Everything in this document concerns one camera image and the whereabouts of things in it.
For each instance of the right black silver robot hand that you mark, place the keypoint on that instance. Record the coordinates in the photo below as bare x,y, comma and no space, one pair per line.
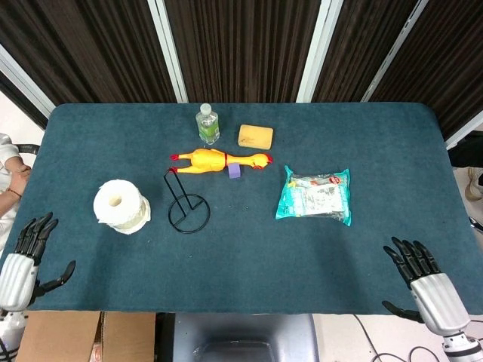
439,301

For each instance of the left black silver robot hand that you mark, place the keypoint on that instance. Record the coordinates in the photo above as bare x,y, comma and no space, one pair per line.
17,279

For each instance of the white paper towel roll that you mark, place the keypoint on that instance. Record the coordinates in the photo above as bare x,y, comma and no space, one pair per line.
128,215

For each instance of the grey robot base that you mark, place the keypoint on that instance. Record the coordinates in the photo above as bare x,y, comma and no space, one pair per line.
245,335

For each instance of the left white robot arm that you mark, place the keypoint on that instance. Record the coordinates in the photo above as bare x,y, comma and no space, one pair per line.
11,335

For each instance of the bystander bare forearm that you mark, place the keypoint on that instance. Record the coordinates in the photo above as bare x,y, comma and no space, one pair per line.
13,188

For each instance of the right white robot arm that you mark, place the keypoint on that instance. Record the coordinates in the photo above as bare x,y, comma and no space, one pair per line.
464,347

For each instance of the brown cardboard box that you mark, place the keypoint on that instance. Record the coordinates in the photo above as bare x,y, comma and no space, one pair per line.
75,339

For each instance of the beige shoe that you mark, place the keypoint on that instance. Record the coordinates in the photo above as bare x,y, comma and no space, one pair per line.
474,184

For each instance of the bystander white clothing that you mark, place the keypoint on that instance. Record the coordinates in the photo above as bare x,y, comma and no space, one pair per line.
5,151

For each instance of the black chair armrest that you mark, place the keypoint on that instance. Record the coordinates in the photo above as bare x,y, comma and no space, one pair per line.
27,148

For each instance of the black fabric object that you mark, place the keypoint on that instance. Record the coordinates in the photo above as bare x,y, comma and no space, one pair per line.
468,151

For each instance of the teal clear plastic package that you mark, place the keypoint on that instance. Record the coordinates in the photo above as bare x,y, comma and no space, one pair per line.
315,196

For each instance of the teal table cloth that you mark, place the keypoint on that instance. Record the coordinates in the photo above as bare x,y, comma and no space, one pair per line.
241,264

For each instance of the yellow rubber chicken toy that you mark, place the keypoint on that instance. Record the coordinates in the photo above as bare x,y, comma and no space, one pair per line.
205,160

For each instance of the dark brown partition panel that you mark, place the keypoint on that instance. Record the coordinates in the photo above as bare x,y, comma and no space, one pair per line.
445,56
362,49
241,49
87,49

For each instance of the purple cube block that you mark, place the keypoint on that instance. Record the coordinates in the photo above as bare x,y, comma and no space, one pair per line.
235,171

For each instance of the clear green-label water bottle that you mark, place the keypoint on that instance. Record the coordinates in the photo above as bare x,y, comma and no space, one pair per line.
207,126

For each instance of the yellow sponge block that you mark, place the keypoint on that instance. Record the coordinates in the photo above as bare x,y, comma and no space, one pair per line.
256,135

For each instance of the white partition frame post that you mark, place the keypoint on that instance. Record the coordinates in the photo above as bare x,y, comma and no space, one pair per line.
394,51
22,83
466,132
168,49
319,49

